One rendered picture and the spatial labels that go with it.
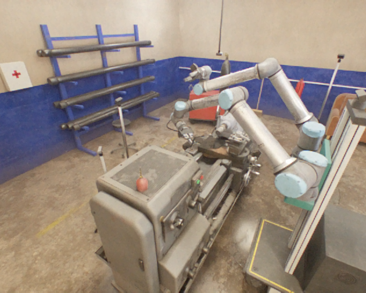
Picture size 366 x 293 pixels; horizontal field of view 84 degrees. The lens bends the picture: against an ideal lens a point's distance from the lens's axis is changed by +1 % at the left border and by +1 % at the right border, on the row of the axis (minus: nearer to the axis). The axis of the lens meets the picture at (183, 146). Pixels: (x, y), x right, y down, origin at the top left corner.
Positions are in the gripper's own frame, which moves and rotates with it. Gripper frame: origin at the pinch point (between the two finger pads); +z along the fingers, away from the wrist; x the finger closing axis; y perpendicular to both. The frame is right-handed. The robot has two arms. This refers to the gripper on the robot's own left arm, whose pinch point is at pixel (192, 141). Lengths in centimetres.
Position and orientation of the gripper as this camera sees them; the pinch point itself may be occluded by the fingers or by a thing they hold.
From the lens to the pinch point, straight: 170.1
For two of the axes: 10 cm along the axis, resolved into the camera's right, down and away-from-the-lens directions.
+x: 8.4, -1.4, 5.3
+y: 3.0, -6.9, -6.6
